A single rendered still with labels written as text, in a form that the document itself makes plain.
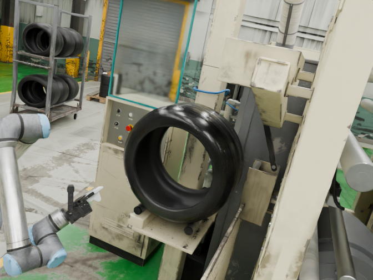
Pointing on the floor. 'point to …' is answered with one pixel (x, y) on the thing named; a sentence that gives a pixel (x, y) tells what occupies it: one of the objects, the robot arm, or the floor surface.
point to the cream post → (213, 62)
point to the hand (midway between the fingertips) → (99, 186)
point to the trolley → (34, 80)
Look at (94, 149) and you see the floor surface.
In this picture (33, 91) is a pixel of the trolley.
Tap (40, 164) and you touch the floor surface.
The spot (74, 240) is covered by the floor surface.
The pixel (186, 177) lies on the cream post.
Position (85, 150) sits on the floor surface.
